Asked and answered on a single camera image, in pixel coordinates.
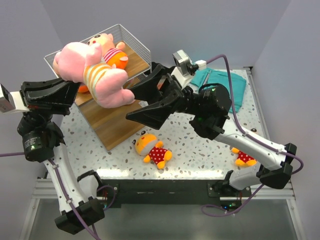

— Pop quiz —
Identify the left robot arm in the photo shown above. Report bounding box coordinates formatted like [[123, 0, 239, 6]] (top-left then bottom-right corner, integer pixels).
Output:
[[17, 78, 105, 235]]

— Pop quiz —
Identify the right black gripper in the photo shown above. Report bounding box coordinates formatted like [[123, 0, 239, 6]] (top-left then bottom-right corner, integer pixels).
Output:
[[118, 64, 204, 130]]

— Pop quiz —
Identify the yellow frog plush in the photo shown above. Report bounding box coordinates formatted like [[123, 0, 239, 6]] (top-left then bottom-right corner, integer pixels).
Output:
[[231, 147, 257, 167], [132, 130, 173, 170]]

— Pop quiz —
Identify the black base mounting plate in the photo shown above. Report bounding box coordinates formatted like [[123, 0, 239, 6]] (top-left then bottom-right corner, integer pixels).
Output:
[[98, 179, 251, 208]]

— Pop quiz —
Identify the yellow frog plush centre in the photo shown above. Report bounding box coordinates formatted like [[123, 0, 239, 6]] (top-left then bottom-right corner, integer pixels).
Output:
[[132, 130, 173, 170]]

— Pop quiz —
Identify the aluminium frame rail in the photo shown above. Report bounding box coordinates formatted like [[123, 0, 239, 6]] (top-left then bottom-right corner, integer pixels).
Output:
[[244, 67, 307, 240]]

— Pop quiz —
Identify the large black-haired boy plush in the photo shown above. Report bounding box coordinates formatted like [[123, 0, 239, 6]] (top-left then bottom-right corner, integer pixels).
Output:
[[86, 33, 129, 70]]

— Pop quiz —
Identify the teal folded cloth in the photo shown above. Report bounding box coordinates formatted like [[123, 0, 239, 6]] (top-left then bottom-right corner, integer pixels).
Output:
[[191, 68, 247, 113]]

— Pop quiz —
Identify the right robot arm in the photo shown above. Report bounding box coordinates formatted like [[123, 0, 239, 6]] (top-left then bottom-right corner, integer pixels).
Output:
[[126, 64, 297, 197]]

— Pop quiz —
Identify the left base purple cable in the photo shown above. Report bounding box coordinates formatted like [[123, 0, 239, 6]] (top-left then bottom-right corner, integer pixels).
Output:
[[96, 184, 117, 211]]

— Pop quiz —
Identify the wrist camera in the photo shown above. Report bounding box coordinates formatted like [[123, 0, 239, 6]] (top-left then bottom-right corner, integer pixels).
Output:
[[0, 84, 29, 114], [171, 49, 207, 89]]

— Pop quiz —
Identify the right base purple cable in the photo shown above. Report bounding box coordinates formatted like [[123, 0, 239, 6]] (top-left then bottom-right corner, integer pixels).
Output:
[[201, 183, 266, 220]]

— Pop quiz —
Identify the pink frog plush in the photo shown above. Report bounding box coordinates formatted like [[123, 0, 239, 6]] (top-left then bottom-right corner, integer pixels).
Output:
[[53, 42, 135, 109]]

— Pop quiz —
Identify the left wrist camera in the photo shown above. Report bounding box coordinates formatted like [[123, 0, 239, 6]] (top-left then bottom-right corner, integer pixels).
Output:
[[0, 84, 29, 114]]

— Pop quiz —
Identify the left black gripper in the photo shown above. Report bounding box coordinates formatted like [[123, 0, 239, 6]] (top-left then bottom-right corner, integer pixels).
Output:
[[16, 71, 82, 135]]

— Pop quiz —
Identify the black printed garment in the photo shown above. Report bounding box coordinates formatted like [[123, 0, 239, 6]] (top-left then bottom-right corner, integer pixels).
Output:
[[151, 62, 162, 75]]

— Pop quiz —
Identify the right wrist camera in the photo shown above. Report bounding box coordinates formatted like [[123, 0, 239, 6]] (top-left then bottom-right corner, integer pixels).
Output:
[[171, 49, 207, 89]]

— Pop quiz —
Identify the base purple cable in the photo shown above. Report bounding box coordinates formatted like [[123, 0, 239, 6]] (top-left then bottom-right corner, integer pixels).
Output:
[[201, 183, 266, 220], [96, 184, 117, 211]]

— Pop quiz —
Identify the yellow frog plush right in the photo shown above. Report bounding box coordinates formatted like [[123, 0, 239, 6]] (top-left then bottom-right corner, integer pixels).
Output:
[[231, 147, 257, 167]]

